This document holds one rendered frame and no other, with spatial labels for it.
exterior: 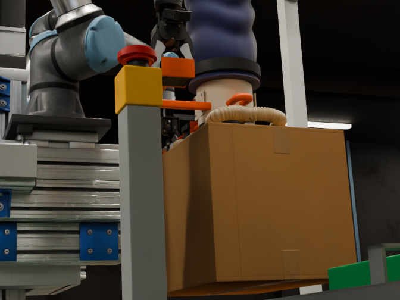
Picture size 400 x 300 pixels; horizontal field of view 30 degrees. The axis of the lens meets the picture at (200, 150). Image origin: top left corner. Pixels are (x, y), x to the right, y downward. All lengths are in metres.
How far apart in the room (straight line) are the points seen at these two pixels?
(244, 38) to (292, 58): 3.62
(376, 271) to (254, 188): 0.97
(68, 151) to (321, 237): 0.69
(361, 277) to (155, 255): 0.33
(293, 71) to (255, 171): 3.97
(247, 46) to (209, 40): 0.12
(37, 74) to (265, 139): 0.60
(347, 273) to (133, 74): 0.48
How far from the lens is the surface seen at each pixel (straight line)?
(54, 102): 1.75
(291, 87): 5.79
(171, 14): 1.90
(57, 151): 1.72
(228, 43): 2.22
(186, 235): 2.00
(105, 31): 1.70
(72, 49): 1.71
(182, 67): 1.87
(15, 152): 1.58
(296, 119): 5.72
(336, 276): 1.18
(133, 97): 1.27
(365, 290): 0.92
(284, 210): 1.92
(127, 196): 1.23
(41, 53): 1.81
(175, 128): 2.77
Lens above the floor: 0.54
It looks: 14 degrees up
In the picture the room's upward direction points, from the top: 3 degrees counter-clockwise
